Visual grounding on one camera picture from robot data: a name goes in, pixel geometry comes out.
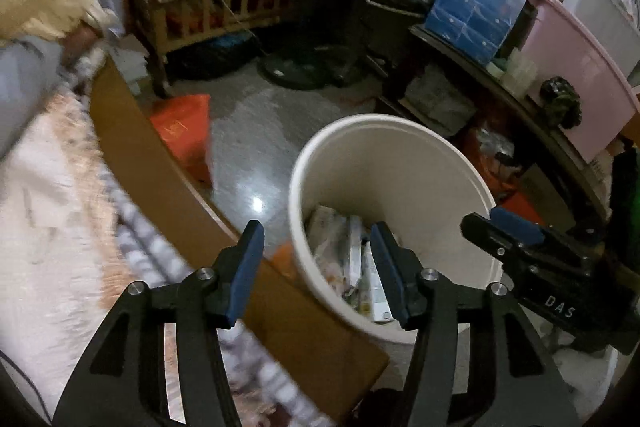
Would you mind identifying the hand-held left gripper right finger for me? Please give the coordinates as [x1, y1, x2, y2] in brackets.
[370, 221, 581, 427]

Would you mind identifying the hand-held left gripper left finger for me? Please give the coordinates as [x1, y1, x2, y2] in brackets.
[52, 219, 266, 427]

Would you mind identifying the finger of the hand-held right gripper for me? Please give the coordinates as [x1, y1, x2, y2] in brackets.
[460, 213, 539, 276]
[490, 206, 547, 248]

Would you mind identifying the long white medicine box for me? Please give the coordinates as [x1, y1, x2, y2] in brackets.
[359, 239, 396, 324]

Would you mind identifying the white round bin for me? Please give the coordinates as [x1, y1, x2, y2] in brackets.
[287, 113, 506, 345]

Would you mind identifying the red plastic bag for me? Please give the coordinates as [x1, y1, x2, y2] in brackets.
[465, 127, 546, 228]

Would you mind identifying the grey white striped fleece blanket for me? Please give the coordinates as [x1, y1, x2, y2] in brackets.
[65, 47, 331, 427]

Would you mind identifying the dark wooden low table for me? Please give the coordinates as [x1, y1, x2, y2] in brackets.
[380, 24, 611, 228]

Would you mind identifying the dark camouflage cloth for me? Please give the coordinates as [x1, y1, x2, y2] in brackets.
[540, 77, 583, 128]

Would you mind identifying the grey plastic bag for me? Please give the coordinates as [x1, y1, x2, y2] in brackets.
[404, 64, 476, 132]

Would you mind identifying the orange red gift bag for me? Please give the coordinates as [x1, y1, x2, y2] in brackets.
[149, 93, 213, 185]

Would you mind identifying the translucent plastic container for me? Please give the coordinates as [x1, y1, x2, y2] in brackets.
[500, 49, 538, 98]

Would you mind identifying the pink storage bin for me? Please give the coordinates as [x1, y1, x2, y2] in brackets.
[520, 0, 640, 162]

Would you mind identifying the pink embroidered fringed bedspread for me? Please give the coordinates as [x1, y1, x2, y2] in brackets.
[0, 92, 166, 423]

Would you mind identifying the black round fan base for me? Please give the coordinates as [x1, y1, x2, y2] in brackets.
[257, 47, 366, 88]

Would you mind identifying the dark blue bag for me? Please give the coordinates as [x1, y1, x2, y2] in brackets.
[170, 34, 256, 80]

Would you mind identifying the blue plastic drawer box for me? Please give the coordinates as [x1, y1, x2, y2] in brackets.
[424, 0, 533, 68]

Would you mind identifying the white storage bin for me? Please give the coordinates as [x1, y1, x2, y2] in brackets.
[562, 0, 640, 38]

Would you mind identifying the grey quilt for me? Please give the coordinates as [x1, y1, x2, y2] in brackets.
[0, 34, 66, 158]

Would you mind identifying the wooden bed frame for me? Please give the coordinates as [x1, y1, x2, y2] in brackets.
[90, 62, 391, 425]

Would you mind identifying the black cable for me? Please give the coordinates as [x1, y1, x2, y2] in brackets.
[0, 349, 51, 423]

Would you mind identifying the white power cable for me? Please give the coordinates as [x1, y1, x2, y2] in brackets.
[207, 0, 271, 58]

